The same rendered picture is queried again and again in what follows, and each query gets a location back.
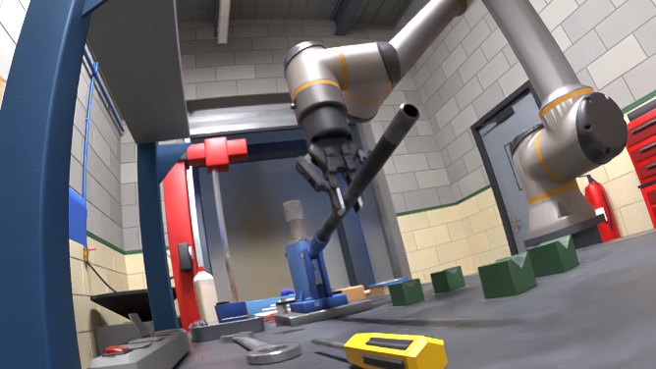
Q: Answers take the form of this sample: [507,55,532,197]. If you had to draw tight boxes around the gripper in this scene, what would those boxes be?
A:
[295,104,371,215]

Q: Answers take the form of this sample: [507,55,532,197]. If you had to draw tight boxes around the dark pump handle tube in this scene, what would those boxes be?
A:
[311,103,420,248]

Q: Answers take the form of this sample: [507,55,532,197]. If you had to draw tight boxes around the grey extension screw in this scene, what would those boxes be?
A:
[282,199,308,245]

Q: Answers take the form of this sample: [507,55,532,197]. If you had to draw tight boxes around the blue beam socket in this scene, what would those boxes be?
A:
[306,231,335,260]

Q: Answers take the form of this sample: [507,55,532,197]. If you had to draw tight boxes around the blue bottle jack body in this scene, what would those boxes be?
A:
[284,238,351,314]

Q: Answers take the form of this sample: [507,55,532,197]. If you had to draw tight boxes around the green notched rest block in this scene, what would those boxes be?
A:
[387,278,426,307]
[476,251,538,300]
[525,234,580,279]
[429,265,467,294]

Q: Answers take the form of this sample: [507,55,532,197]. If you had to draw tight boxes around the white plastic bottle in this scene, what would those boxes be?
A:
[192,265,220,325]

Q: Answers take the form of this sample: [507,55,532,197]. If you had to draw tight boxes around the grey roller door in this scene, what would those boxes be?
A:
[187,94,411,304]

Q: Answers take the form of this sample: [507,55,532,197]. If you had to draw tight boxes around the tan wooden block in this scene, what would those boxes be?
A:
[334,284,368,304]

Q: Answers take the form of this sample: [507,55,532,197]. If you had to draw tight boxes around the blue flat pad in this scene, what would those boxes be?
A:
[367,276,410,297]

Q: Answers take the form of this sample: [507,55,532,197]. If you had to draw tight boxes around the blue small box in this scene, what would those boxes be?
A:
[214,300,250,323]

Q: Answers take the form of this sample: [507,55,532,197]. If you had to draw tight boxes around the ceiling light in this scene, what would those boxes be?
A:
[215,0,233,46]

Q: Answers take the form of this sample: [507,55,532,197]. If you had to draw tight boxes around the yellow and black tool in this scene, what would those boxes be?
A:
[310,331,449,369]

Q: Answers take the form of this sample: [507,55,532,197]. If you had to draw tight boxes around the grey open-end wrench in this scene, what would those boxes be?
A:
[219,330,303,366]

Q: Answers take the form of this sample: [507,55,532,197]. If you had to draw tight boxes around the grey parts tray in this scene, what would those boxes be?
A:
[188,314,266,343]

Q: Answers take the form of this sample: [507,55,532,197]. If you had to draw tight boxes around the grey control box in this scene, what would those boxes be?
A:
[85,312,191,369]

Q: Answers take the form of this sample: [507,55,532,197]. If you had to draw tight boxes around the red fire extinguisher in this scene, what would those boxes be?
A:
[583,173,622,243]

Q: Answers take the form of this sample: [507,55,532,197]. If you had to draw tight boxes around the red tool cabinet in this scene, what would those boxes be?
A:
[626,104,656,230]

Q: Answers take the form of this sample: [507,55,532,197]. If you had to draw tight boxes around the grey jack base plate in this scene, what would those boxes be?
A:
[273,298,374,328]

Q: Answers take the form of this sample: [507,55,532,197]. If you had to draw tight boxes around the blue wall pipe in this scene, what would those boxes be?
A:
[81,48,126,202]

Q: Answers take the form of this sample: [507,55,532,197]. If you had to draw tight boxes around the blue wall box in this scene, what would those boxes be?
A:
[68,185,88,248]

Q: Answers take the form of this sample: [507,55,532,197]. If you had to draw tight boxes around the blue steel frame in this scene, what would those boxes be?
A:
[0,0,191,369]

